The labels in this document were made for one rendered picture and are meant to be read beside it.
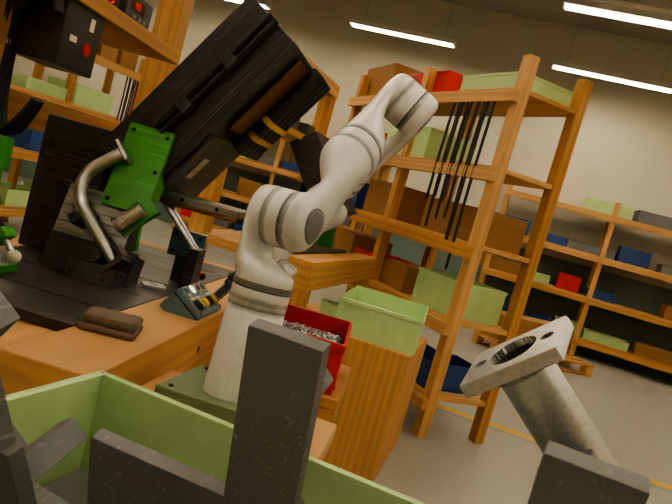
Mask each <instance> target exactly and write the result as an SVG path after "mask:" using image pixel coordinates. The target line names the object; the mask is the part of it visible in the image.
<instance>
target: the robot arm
mask: <svg viewBox="0 0 672 504"><path fill-rule="evenodd" d="M437 108H438V101H437V100H436V99H435V98H434V97H433V96H432V95H431V94H430V93H429V92H427V90H426V89H424V88H423V87H422V86H421V85H420V84H419V83H418V82H417V81H415V80H414V79H413V78H412V77H410V76H409V75H407V74H404V73H402V74H398V75H396V76H395V77H392V78H391V80H389V81H388V82H387V83H386V84H385V86H384V87H383V88H382V89H381V90H380V91H379V92H378V93H377V94H376V95H375V97H374V98H373V99H372V100H371V101H370V102H369V103H368V104H367V106H366V107H365V108H364V109H363V110H362V111H361V112H360V113H359V114H357V115H356V116H355V117H354V118H353V119H352V120H351V121H349V122H348V123H347V124H346V125H345V126H343V127H342V128H341V129H340V130H339V131H338V132H337V133H336V134H335V135H334V136H332V137H331V138H330V139H329V140H328V142H327V143H326V144H325V145H324V147H323V149H322V151H321V155H320V176H321V181H320V183H318V184H316V185H315V186H313V187H312V188H310V189H309V190H308V191H307V192H299V191H296V190H292V189H288V188H284V187H280V186H276V185H271V184H266V185H263V186H261V187H259V188H258V189H257V190H256V191H255V193H254V194H253V196H252V198H251V200H250V202H249V204H248V207H247V210H246V214H245V218H244V222H243V227H242V231H241V236H240V240H239V245H238V249H237V253H236V258H235V271H234V272H233V273H232V274H231V275H230V276H229V277H228V278H227V279H226V280H225V281H224V283H225V284H223V285H222V286H221V287H220V288H218V289H217V290H216V291H215V292H214V293H213V295H214V297H215V298H216V299H217V300H221V299H222V298H223V297H225V296H226V295H227V294H228V293H229V296H228V300H227V303H226V306H225V310H224V313H223V317H222V320H221V324H220V328H219V331H218V335H217V338H216V342H215V345H214V349H213V352H212V356H211V359H210V363H209V367H208V370H207V373H206V376H205V381H204V384H203V390H204V391H205V392H206V393H207V394H209V395H211V396H213V397H215V398H217V399H220V400H223V401H226V402H229V403H234V404H237V401H238V394H239V387H240V380H241V374H242V367H243V360H244V353H245V346H246V339H247V333H248V326H249V325H250V324H251V323H252V322H254V321H255V320H256V319H257V318H260V319H263V320H266V321H269V322H272V323H274V324H277V325H280V326H282V324H283V321H284V317H285V314H286V310H287V307H288V303H289V300H290V296H291V293H292V289H293V285H294V281H293V279H292V277H293V276H294V275H295V274H296V273H297V269H296V267H295V266H293V265H292V264H291V263H289V262H288V261H287V259H288V258H289V257H290V256H291V255H292V254H293V253H294V252H303V251H305V250H307V249H308V248H309V247H311V246H312V245H313V244H314V243H315V242H316V240H317V239H318V238H319V237H320V235H321V234H322V233H323V232H325V231H328V230H330V229H333V228H335V227H337V226H339V225H340V224H342V223H343V222H344V220H345V219H346V217H347V208H346V207H345V205H344V204H343V203H344V202H345V201H346V200H347V199H350V198H352V197H354V196H355V195H356V194H357V193H358V192H359V190H360V189H361V188H362V187H363V186H364V185H365V184H366V182H367V181H368V180H369V179H370V178H371V177H372V176H373V174H374V173H375V172H376V171H377V170H378V169H379V168H381V167H382V166H383V165H384V164H385V163H386V162H387V161H389V160H390V159H391V158H392V157H393V156H394V155H395V154H397V153H398V152H399V151H400V150H401V149H402V148H403V147H404V146H405V145H406V144H407V143H408V142H409V141H411V140H412V139H413V138H414V137H415V136H416V135H417V134H418V133H419V132H420V131H421V130H422V129H423V128H424V127H425V126H426V124H427V123H428V122H429V121H430V120H431V119H432V117H433V116H434V115H435V112H436V111H437ZM384 118H385V119H386V120H388V121H389V122H390V123H391V124H392V125H393V126H394V127H396V128H397V129H398V130H399V131H398V132H397V133H396V134H395V135H394V136H392V137H391V138H389V139H387V140H385V128H384Z"/></svg>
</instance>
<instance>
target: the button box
mask: <svg viewBox="0 0 672 504"><path fill-rule="evenodd" d="M200 283H202V282H198V283H194V284H191V285H188V286H185V288H187V289H188V290H189V291H190V295H189V294H188V293H187V292H186V291H185V290H184V287H181V288H178V289H177V290H176V291H175V292H174V293H172V294H171V295H170V296H169V297H167V298H166V299H165V300H164V301H163V302H161V303H160V307H161V308H162V309H163V310H164V311H166V312H169V313H173V314H176V315H179V316H182V317H186V318H189V319H192V320H196V321H198V320H200V319H202V318H204V317H206V316H208V315H210V314H212V313H215V312H217V311H218V310H220V309H221V305H220V304H219V303H218V304H216V303H214V304H213V305H210V306H208V307H205V308H204V309H203V310H201V309H200V308H199V307H198V306H197V305H196V303H195V300H196V299H201V298H202V297H206V296H208V295H209V294H211V293H210V292H209V291H208V289H207V288H206V287H205V288H206V289H203V288H202V287H201V286H200ZM195 284H196V285H198V286H199V287H200V289H201V291H199V290H198V289H197V288H196V287H195ZM202 284H203V283H202ZM203 285H204V284H203ZM189 286H192V287H193V288H194V289H195V291H196V293H194V292H193V291H192V290H191V289H190V287H189Z"/></svg>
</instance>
